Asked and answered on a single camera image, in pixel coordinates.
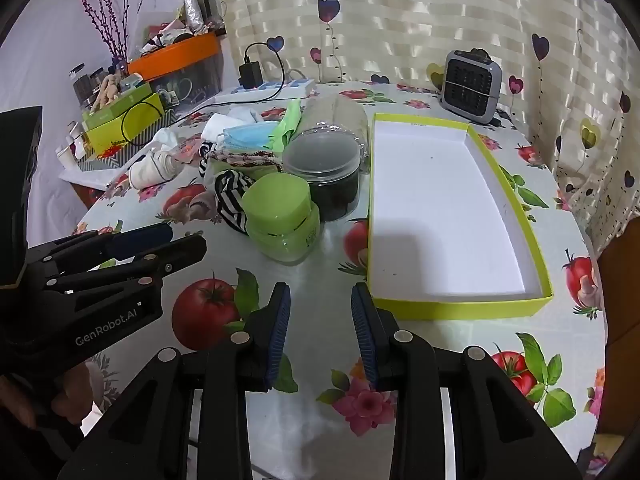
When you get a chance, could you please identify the beige sock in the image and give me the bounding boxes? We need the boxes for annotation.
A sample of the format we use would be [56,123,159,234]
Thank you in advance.
[129,152,179,189]

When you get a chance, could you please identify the clear jar with grey lid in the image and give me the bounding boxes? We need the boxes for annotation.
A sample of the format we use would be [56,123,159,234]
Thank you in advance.
[281,127,362,222]

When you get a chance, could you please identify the long black cable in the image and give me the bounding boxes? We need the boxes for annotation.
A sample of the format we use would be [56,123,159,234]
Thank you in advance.
[120,101,236,147]

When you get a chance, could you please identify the small grey heater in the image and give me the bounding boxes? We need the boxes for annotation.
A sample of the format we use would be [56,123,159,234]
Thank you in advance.
[439,49,502,125]

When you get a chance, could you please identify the clear plastic cylinder container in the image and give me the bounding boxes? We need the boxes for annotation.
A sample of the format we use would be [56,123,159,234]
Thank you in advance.
[295,96,372,173]

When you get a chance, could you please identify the orange-lidded storage bin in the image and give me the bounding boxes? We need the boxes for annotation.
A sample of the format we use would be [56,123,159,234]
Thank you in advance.
[127,32,222,81]

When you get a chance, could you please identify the green gift box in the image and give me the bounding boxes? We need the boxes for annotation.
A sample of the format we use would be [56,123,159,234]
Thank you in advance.
[82,82,166,157]

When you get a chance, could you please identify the blue face mask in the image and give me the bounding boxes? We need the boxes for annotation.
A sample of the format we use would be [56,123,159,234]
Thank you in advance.
[221,121,281,151]

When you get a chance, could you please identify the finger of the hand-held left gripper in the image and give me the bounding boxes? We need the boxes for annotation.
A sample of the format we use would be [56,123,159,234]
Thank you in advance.
[50,236,208,307]
[30,223,174,273]

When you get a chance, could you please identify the light green cloth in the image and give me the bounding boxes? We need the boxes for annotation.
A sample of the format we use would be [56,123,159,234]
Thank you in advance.
[270,99,304,150]

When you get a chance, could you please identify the heart print curtain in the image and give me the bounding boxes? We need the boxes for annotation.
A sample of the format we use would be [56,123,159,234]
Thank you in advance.
[215,0,640,241]

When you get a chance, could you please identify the person's left hand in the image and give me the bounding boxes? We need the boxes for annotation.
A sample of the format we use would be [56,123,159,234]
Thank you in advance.
[0,360,98,431]

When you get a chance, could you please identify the silver foil bag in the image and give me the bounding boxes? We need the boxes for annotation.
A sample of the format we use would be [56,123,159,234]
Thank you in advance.
[184,0,207,27]

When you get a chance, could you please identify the printed tablecloth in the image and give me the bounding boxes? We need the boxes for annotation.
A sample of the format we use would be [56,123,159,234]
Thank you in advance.
[60,80,617,480]

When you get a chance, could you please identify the light grey sock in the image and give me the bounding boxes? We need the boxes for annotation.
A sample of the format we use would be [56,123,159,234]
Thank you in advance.
[234,106,287,124]

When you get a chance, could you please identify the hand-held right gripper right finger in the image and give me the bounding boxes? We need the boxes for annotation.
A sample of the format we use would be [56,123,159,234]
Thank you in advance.
[350,282,583,480]

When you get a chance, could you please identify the dark glass jars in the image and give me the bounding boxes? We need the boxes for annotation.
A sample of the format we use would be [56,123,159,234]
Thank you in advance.
[70,62,107,109]

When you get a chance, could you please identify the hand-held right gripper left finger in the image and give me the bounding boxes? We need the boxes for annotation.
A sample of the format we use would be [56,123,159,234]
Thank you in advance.
[57,282,292,480]

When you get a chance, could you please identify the green lidded jar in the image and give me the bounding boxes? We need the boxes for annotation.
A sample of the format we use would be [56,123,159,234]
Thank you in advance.
[241,173,321,267]

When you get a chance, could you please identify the brown wooden cabinet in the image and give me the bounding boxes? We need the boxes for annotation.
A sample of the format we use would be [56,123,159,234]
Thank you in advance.
[597,215,640,441]

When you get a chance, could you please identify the black charger cable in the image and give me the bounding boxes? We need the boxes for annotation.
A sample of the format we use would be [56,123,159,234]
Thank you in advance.
[244,42,287,82]

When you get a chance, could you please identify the white blue power strip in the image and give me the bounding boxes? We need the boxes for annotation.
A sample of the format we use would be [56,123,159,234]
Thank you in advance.
[214,78,317,106]

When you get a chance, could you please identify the yellow-green cardboard box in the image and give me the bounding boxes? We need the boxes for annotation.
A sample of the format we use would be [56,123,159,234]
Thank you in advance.
[366,112,555,320]

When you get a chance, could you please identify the purple dried branches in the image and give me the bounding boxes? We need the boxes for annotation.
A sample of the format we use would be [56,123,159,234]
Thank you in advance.
[72,0,161,68]

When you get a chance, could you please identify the red patterned cloth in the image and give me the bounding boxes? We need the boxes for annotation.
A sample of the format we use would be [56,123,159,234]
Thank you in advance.
[214,149,282,167]

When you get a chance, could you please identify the black charger adapter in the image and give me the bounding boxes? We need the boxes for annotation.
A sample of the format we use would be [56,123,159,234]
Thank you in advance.
[238,62,262,89]

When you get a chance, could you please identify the black white striped sock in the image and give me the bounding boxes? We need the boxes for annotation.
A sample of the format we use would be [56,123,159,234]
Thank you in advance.
[199,144,218,177]
[214,170,257,235]

